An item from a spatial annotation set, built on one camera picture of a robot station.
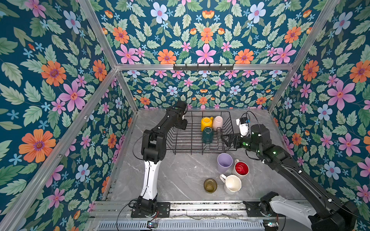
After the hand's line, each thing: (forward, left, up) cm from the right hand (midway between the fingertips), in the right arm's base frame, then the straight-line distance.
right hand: (227, 134), depth 73 cm
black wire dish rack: (+17, +13, -22) cm, 31 cm away
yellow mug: (+20, +9, -13) cm, 25 cm away
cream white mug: (-17, -4, -24) cm, 30 cm away
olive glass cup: (-18, +8, -26) cm, 32 cm away
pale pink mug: (+19, +1, -14) cm, 24 cm away
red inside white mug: (-9, -11, -23) cm, 27 cm away
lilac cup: (-5, -1, -21) cm, 22 cm away
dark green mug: (+10, +9, -16) cm, 21 cm away
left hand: (+22, +26, -15) cm, 37 cm away
